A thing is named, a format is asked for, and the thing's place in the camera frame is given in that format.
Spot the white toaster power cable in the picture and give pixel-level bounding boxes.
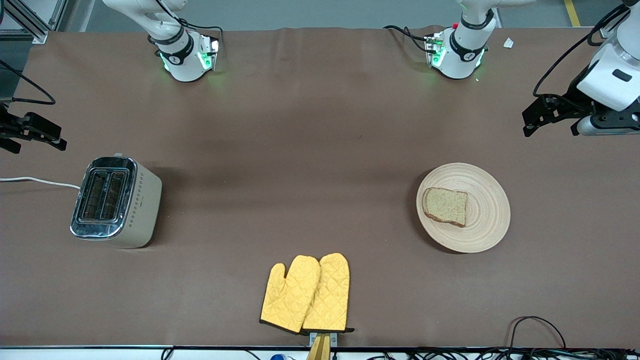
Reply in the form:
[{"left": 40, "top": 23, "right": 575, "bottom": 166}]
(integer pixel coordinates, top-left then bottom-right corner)
[{"left": 0, "top": 176, "right": 82, "bottom": 191}]

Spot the brown bread slice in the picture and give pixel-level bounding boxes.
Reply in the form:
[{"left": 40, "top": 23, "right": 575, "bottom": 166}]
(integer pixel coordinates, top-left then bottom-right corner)
[{"left": 422, "top": 187, "right": 469, "bottom": 228}]

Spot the brown table mat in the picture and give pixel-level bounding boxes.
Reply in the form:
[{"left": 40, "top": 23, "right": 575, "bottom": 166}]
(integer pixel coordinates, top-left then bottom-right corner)
[{"left": 0, "top": 26, "right": 640, "bottom": 349}]

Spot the black arm base cable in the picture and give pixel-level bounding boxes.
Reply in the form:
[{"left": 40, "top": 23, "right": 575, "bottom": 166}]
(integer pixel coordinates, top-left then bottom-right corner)
[
  {"left": 155, "top": 0, "right": 224, "bottom": 42},
  {"left": 383, "top": 25, "right": 437, "bottom": 54}
]

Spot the black left arm base cable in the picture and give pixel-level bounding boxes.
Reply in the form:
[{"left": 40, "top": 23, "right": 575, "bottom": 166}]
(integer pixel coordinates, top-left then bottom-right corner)
[{"left": 383, "top": 25, "right": 437, "bottom": 54}]

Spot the black right arm base cable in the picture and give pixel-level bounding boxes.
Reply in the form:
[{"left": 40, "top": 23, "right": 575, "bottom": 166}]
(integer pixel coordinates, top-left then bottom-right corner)
[{"left": 155, "top": 0, "right": 224, "bottom": 42}]

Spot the black looped cable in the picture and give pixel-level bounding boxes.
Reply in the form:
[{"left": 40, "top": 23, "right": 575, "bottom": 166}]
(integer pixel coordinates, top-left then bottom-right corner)
[{"left": 507, "top": 316, "right": 568, "bottom": 351}]

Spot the yellow quilted oven mitt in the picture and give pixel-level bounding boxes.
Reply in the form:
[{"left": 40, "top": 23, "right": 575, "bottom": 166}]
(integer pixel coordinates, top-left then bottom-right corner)
[
  {"left": 301, "top": 252, "right": 355, "bottom": 334},
  {"left": 259, "top": 255, "right": 322, "bottom": 335}
]

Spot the round wooden plate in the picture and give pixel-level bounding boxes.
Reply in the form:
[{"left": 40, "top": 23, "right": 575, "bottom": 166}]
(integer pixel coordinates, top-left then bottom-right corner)
[{"left": 416, "top": 162, "right": 512, "bottom": 254}]

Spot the beige chrome two-slot toaster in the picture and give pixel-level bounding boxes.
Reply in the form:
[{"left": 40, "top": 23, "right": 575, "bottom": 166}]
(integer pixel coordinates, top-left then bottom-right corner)
[{"left": 70, "top": 154, "right": 163, "bottom": 249}]

